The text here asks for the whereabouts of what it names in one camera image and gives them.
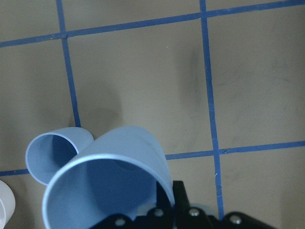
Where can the pink bowl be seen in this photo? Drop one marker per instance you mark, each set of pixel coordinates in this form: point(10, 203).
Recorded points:
point(7, 204)

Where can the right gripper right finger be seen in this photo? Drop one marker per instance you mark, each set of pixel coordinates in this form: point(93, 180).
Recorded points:
point(191, 217)

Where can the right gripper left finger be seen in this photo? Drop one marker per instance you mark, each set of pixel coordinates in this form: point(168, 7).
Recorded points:
point(159, 217)

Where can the blue cup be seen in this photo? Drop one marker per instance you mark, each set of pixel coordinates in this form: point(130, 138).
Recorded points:
point(118, 173)
point(49, 152)

